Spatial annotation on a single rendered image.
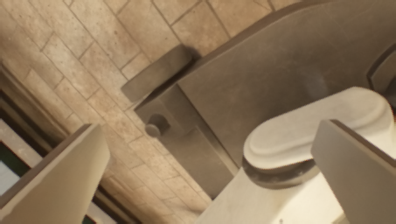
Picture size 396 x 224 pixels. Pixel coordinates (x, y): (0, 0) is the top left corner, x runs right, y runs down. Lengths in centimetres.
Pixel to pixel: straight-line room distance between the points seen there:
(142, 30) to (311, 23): 44
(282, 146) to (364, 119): 10
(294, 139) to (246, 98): 16
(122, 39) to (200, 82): 34
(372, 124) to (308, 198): 12
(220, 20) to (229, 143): 32
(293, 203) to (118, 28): 62
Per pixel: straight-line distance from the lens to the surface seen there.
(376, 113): 30
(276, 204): 30
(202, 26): 57
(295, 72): 40
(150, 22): 62
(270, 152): 30
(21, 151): 98
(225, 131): 47
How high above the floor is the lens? 54
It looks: 54 degrees down
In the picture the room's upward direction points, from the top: 153 degrees counter-clockwise
